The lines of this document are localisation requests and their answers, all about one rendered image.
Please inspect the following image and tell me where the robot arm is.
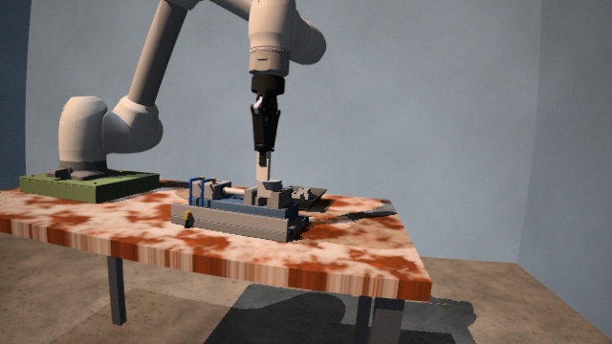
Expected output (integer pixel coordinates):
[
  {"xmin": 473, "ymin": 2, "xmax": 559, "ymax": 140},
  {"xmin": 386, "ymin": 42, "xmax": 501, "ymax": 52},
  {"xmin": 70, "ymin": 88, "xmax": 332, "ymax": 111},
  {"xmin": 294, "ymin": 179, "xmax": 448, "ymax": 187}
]
[{"xmin": 46, "ymin": 0, "xmax": 326, "ymax": 181}]

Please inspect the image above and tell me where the dark grey flat bar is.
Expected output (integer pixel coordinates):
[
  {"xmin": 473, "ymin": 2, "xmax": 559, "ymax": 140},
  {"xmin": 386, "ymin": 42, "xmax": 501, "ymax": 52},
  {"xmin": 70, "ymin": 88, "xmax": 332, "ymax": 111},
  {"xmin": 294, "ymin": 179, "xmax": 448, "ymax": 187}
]
[{"xmin": 255, "ymin": 197, "xmax": 269, "ymax": 206}]

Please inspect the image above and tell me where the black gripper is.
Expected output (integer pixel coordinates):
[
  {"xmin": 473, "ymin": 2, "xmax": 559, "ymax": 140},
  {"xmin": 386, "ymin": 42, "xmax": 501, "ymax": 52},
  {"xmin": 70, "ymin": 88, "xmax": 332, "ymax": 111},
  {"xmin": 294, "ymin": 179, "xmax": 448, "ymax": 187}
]
[{"xmin": 251, "ymin": 75, "xmax": 285, "ymax": 181}]

